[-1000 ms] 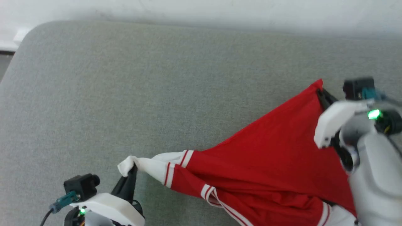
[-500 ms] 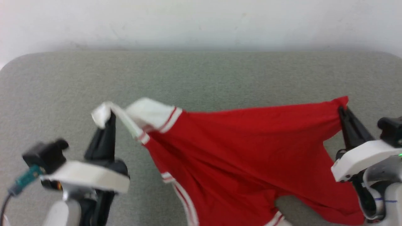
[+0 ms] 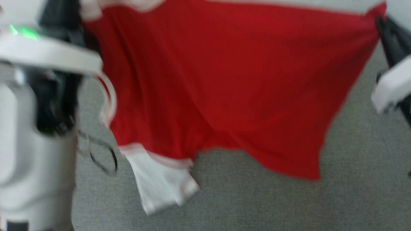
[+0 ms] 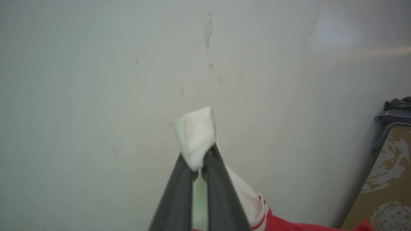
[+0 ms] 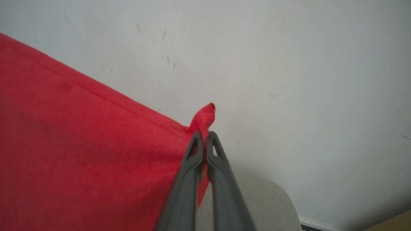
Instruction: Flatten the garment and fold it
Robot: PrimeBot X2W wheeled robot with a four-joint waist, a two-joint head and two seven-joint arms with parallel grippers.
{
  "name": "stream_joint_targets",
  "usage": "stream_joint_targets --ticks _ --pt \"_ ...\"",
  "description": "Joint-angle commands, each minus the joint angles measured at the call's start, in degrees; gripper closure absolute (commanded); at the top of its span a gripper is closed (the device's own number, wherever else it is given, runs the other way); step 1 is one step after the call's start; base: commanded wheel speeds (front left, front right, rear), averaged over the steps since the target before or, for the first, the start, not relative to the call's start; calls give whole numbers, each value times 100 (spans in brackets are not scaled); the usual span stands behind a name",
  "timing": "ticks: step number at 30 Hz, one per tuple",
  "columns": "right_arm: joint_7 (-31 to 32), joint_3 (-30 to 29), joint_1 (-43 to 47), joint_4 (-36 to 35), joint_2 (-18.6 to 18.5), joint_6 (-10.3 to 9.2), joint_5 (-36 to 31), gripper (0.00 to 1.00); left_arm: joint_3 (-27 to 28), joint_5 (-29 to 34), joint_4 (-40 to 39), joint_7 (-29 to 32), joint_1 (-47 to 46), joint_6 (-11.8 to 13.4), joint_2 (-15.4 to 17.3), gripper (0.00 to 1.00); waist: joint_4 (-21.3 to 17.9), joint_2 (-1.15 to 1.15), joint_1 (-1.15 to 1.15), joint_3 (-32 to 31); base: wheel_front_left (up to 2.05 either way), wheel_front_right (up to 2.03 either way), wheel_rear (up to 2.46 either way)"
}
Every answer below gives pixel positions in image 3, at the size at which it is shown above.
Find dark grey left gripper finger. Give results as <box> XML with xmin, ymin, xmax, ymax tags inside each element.
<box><xmin>38</xmin><ymin>0</ymin><xmax>84</xmax><ymax>44</ymax></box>

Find red garment with white trim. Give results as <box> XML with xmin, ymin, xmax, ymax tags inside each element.
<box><xmin>79</xmin><ymin>0</ymin><xmax>387</xmax><ymax>216</ymax></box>

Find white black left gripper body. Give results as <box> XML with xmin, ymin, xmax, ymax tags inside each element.
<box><xmin>0</xmin><ymin>24</ymin><xmax>104</xmax><ymax>136</ymax></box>

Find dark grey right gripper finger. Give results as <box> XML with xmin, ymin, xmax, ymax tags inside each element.
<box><xmin>385</xmin><ymin>17</ymin><xmax>411</xmax><ymax>60</ymax></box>
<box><xmin>375</xmin><ymin>15</ymin><xmax>402</xmax><ymax>69</ymax></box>

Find thin black cable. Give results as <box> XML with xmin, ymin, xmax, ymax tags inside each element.
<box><xmin>76</xmin><ymin>130</ymin><xmax>118</xmax><ymax>177</ymax></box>

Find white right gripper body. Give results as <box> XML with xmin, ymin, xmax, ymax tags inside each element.
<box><xmin>371</xmin><ymin>55</ymin><xmax>411</xmax><ymax>115</ymax></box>

